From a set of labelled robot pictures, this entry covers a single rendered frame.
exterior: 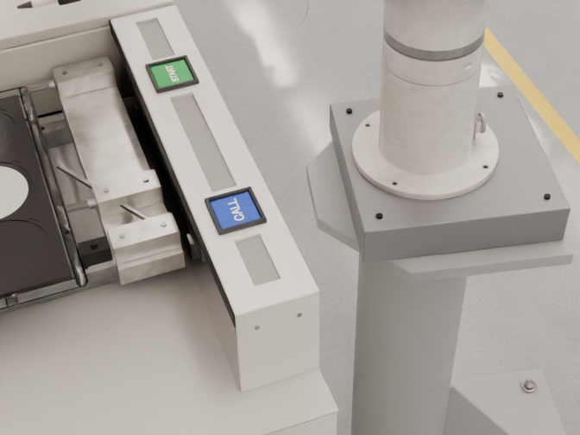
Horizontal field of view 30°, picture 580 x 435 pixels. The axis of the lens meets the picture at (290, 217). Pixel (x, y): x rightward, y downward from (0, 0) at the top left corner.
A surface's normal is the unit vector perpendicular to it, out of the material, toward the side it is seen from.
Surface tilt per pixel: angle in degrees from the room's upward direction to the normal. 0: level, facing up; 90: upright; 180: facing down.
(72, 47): 90
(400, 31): 91
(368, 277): 90
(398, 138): 88
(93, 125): 0
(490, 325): 0
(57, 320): 0
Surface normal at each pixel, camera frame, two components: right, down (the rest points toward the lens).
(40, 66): 0.34, 0.68
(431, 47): -0.11, 0.69
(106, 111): -0.01, -0.69
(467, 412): 0.14, 0.72
